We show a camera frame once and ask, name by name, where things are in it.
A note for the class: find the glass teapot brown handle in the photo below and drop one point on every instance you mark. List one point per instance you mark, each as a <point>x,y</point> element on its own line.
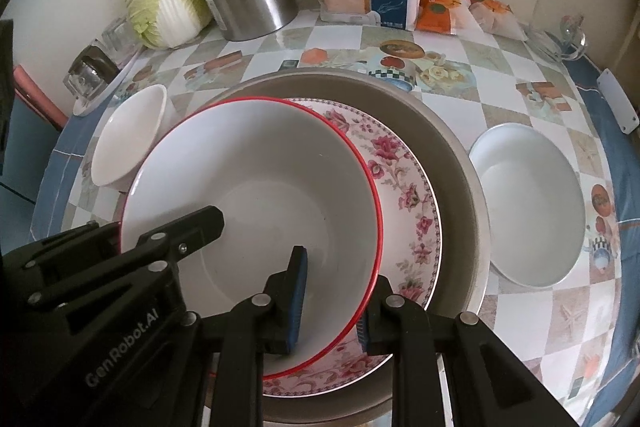
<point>90,73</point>

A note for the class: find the upturned drinking glass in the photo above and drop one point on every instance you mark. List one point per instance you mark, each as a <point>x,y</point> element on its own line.
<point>120,38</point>

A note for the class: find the pink floral plate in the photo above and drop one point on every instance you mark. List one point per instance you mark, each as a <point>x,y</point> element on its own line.
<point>412,251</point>

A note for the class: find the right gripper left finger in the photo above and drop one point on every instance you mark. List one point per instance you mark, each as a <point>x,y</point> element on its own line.
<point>267,323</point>

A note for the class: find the white deep bowl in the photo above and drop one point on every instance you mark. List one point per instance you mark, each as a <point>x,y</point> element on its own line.
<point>129,134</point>

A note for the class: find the checkered patterned tablecloth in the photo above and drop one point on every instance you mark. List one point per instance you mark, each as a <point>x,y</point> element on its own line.
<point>576,337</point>

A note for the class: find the red rimmed strawberry bowl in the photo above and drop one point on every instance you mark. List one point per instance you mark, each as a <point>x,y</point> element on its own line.
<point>283,176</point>

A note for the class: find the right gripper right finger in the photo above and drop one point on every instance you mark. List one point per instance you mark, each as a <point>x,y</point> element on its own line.
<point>434,356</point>

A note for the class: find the large steel plate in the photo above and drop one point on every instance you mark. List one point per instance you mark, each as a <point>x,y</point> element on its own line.
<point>463,276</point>

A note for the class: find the white power adapter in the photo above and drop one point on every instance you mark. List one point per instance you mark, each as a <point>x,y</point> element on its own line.
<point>613,93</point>

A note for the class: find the pale blue shallow plate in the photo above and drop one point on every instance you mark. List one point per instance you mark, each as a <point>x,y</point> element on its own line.
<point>534,200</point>

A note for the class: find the orange snack packet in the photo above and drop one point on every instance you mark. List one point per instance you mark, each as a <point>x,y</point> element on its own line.
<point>445,17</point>
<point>497,19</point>

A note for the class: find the clear glass mug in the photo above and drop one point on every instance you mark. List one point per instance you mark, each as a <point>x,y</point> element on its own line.
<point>555,31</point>

